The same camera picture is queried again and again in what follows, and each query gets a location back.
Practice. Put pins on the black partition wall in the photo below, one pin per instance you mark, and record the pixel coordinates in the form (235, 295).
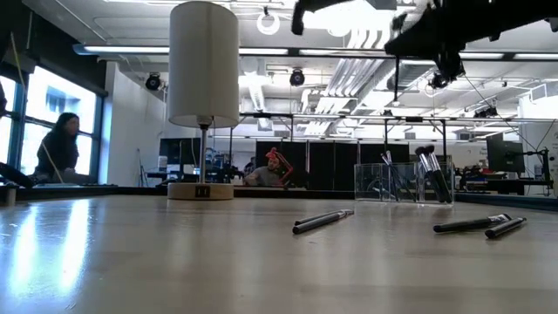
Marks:
(331, 165)

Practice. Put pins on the small grey cylinder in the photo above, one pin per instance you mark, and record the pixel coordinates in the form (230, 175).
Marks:
(11, 195)

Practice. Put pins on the black tube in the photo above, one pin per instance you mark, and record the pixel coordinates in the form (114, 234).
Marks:
(503, 228)

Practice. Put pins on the black monitor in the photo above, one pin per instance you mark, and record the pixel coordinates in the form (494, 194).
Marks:
(505, 152)

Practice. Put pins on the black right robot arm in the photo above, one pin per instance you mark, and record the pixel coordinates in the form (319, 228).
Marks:
(523, 17)

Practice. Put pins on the large window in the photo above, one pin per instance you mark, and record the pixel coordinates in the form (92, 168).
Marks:
(89, 131)

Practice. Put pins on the red desk lamp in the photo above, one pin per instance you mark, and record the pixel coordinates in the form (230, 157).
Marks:
(285, 168)

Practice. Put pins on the cluttered desk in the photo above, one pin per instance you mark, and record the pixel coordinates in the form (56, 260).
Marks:
(501, 185)

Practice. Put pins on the long ceiling light bar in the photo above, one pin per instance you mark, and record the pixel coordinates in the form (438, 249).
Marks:
(131, 49)

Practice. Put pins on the silver air duct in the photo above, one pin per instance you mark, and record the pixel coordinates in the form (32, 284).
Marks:
(410, 74)

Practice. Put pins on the black metal frame stand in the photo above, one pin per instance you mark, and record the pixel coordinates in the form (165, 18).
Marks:
(270, 115)

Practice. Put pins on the person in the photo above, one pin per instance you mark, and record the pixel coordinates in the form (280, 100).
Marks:
(59, 152)
(263, 176)

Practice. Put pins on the white shade wooden base lamp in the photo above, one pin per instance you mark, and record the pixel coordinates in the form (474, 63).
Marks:
(202, 65)

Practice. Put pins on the black screen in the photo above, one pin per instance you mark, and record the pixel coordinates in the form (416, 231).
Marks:
(178, 150)

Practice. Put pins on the clear acrylic organizer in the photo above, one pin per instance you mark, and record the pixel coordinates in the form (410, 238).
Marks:
(370, 183)

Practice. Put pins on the black ceiling camera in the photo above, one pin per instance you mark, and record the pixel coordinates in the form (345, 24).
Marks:
(436, 82)
(486, 112)
(152, 81)
(297, 77)

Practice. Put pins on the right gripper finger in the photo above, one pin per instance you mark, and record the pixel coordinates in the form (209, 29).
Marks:
(416, 30)
(414, 50)

